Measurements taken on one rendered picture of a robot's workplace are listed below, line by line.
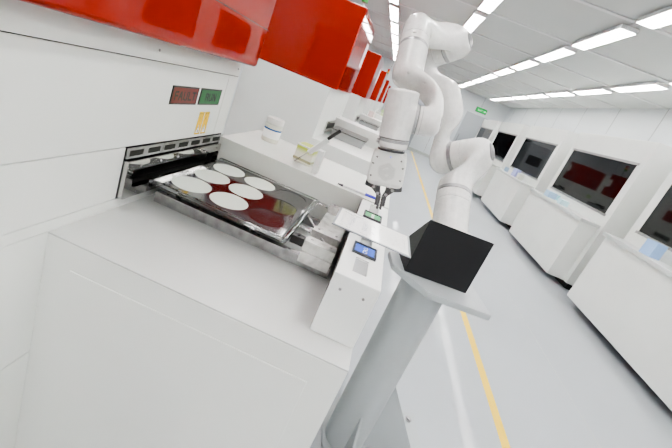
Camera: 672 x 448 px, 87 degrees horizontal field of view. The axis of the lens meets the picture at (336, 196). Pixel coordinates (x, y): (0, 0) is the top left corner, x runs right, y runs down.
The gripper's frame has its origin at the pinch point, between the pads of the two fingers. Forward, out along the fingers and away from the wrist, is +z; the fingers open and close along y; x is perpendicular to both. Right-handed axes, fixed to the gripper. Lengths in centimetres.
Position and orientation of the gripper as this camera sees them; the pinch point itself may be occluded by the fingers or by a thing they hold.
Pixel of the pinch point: (380, 201)
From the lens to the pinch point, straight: 103.6
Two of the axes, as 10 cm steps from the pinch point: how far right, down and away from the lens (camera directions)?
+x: 1.7, -2.4, 9.6
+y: 9.7, 2.1, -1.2
